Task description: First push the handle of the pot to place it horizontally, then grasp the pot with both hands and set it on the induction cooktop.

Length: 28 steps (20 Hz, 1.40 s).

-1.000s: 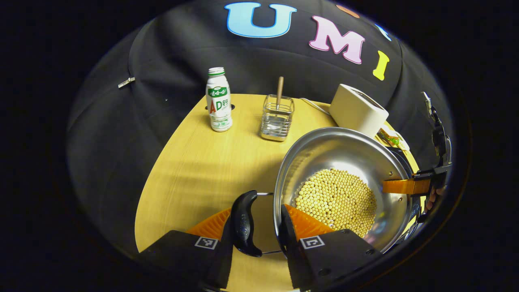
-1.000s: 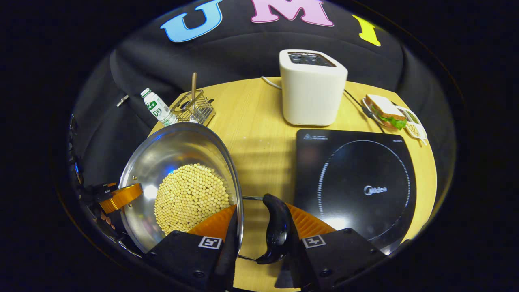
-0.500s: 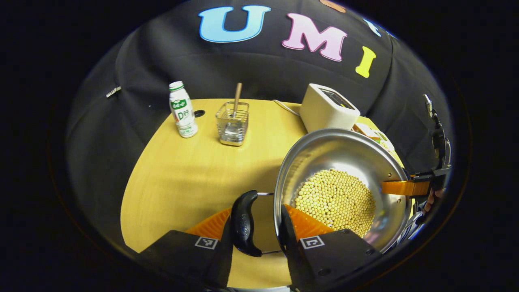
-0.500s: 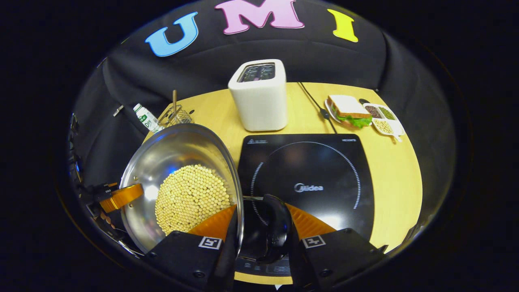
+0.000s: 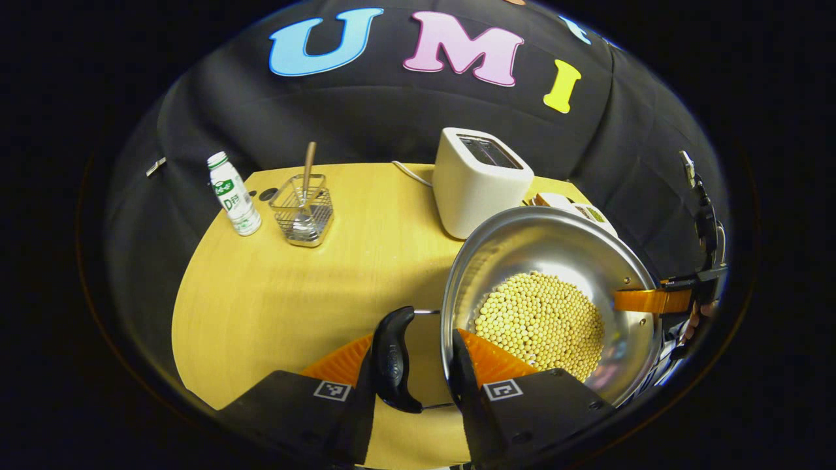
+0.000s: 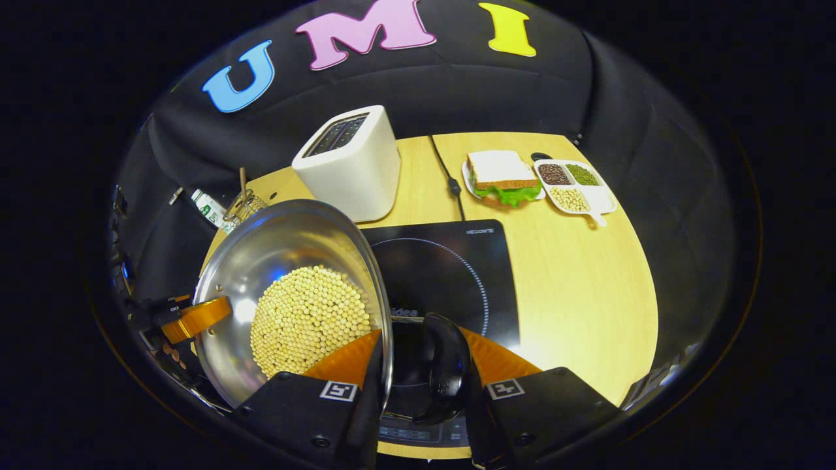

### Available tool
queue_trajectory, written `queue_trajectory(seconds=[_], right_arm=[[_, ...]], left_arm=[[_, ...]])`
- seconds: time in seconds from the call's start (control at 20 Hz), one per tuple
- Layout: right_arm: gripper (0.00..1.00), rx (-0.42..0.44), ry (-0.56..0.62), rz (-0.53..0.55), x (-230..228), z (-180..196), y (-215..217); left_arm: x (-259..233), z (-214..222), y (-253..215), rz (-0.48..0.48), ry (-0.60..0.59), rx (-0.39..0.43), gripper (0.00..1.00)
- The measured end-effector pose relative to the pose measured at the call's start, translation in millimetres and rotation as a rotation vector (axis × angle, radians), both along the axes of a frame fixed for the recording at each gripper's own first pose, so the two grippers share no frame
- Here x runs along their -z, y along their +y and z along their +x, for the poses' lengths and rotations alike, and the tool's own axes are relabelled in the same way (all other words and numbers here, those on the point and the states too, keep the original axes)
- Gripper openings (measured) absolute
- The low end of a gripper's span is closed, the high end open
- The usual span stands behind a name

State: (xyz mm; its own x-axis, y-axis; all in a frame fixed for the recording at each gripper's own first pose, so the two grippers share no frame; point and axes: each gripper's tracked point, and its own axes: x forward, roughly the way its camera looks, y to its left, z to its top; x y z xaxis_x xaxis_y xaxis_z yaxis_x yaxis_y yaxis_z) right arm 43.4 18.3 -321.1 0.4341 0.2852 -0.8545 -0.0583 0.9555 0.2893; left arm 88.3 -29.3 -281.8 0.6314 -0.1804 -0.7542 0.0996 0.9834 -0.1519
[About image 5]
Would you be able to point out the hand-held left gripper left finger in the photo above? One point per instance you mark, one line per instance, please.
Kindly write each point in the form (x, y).
(294, 411)

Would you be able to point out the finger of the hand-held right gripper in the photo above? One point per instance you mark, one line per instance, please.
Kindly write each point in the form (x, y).
(650, 301)

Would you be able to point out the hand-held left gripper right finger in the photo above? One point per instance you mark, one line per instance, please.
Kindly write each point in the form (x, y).
(467, 391)

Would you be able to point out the pile of yellow soybeans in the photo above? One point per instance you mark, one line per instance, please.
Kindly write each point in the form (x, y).
(542, 326)

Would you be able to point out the small dish of beans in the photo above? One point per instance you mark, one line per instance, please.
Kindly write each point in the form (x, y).
(595, 217)

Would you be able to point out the sandwich on white plate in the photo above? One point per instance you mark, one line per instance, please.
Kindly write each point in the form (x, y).
(552, 200)

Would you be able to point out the white toaster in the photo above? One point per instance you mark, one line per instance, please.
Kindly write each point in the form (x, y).
(477, 189)

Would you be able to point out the white plastic drink bottle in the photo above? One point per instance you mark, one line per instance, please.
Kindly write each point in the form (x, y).
(235, 196)

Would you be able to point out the silver metal clip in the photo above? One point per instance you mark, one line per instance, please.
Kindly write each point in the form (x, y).
(156, 166)

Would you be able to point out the black backdrop cloth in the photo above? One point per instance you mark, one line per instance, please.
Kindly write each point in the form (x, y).
(366, 111)

